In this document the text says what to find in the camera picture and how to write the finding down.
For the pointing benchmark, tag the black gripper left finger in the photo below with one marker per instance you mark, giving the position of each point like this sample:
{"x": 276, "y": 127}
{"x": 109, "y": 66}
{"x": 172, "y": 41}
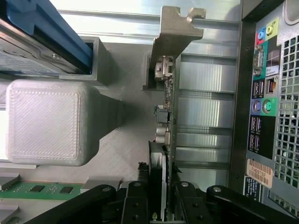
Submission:
{"x": 136, "y": 205}

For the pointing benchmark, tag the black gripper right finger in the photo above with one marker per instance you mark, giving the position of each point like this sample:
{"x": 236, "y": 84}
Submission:
{"x": 189, "y": 207}

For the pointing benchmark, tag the green RAM stick on rack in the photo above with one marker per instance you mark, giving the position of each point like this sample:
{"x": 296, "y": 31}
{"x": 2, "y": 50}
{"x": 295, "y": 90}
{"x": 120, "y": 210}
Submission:
{"x": 42, "y": 189}

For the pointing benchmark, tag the grey printed parts rack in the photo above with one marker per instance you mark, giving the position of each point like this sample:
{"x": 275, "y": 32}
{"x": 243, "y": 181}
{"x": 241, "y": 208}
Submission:
{"x": 46, "y": 121}

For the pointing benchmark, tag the black open PC case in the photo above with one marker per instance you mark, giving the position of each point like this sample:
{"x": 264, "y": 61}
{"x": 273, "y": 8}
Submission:
{"x": 240, "y": 93}

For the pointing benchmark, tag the hard disk in blue caddy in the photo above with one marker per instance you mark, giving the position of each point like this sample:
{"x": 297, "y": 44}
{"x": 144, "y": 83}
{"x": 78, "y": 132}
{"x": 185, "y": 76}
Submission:
{"x": 35, "y": 46}

